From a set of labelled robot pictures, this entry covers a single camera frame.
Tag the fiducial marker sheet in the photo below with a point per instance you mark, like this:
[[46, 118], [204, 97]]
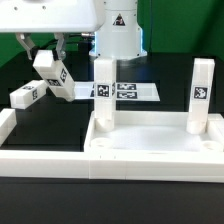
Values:
[[123, 91]]

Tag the white U-shaped fence frame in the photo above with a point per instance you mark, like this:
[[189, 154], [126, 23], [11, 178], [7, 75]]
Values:
[[204, 166]]

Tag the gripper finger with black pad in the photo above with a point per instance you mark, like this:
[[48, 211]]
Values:
[[60, 51], [26, 42]]

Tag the white desk tabletop tray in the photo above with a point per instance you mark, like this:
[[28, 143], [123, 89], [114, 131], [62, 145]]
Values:
[[150, 131]]

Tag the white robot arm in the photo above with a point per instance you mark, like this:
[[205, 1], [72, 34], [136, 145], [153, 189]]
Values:
[[112, 22]]

